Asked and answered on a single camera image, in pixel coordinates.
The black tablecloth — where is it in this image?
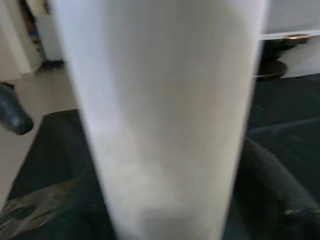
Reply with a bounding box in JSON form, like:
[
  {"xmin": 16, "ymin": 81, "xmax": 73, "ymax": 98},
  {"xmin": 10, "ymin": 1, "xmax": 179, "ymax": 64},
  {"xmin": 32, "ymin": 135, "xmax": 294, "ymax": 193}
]
[{"xmin": 0, "ymin": 72, "xmax": 320, "ymax": 240}]

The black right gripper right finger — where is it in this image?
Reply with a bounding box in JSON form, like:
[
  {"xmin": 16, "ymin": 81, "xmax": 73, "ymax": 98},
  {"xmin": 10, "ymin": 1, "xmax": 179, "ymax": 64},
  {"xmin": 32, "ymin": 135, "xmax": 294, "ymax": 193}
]
[{"xmin": 224, "ymin": 137, "xmax": 320, "ymax": 240}]

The clear plastic storage box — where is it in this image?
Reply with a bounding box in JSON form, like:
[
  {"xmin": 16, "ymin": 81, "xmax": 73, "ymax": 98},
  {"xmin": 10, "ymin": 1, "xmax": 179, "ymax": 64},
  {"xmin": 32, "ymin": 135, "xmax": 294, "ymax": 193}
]
[{"xmin": 258, "ymin": 0, "xmax": 320, "ymax": 41}]

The black wok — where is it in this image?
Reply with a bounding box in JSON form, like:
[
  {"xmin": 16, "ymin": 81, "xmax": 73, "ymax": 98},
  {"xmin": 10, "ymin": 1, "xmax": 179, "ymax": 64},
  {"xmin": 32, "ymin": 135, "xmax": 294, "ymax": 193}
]
[{"xmin": 259, "ymin": 33, "xmax": 311, "ymax": 62}]

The white appliance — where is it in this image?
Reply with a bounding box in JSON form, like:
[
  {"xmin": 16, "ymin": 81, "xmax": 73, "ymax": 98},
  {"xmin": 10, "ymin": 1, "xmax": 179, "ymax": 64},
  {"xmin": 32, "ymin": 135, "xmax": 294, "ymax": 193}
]
[{"xmin": 36, "ymin": 14, "xmax": 65, "ymax": 62}]

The white plastic table leg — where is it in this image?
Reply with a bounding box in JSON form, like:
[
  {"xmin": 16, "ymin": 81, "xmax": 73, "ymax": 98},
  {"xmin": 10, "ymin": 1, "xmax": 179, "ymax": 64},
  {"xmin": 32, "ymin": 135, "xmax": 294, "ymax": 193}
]
[{"xmin": 48, "ymin": 0, "xmax": 271, "ymax": 240}]

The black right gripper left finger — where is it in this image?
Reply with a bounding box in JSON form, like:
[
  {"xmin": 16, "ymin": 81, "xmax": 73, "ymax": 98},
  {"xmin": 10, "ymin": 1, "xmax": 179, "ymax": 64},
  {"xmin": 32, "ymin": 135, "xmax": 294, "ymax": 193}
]
[{"xmin": 0, "ymin": 83, "xmax": 35, "ymax": 136}]

